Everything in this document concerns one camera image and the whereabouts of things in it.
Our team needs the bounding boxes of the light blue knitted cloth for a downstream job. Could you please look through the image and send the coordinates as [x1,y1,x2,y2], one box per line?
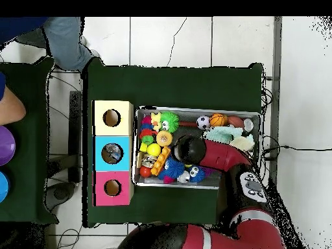
[202,126,244,145]

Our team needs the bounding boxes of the purple bowl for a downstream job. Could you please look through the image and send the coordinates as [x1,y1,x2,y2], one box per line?
[0,125,16,167]

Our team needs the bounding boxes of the wooden box with three holes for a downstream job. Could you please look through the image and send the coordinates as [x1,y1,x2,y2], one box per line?
[92,100,135,207]

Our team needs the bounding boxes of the shallow mesh bin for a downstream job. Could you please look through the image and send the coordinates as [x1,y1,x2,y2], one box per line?
[131,106,262,192]

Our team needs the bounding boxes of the toy hamburger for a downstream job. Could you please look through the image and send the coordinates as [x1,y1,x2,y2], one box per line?
[156,130,173,147]

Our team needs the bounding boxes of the yellow ball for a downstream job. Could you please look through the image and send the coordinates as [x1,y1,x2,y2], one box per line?
[147,143,162,157]

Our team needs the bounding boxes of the green spiky ball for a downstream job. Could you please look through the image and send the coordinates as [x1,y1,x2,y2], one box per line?
[160,111,180,134]

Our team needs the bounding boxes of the orange and purple toy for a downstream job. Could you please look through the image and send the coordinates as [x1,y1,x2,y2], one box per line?
[150,146,172,176]

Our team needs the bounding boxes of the blue spiky ball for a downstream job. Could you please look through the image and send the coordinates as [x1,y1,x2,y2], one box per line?
[163,156,185,179]
[187,164,206,184]

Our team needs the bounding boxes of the small soccer ball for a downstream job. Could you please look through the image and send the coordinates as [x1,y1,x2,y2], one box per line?
[196,115,211,130]

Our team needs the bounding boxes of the small orange basketball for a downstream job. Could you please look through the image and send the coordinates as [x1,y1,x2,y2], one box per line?
[209,113,228,127]

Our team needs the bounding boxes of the grey round foot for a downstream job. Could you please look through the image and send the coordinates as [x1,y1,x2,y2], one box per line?
[45,181,77,211]

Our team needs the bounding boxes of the dark green side tablecloth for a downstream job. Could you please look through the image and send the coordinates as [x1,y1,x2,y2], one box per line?
[0,56,59,224]

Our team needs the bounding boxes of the person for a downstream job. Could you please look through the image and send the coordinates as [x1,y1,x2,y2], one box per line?
[0,16,101,72]

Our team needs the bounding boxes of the blue bowl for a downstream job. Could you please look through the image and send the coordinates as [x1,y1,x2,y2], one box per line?
[0,171,10,204]

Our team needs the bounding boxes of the black cable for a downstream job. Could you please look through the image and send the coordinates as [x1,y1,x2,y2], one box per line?
[261,144,332,160]

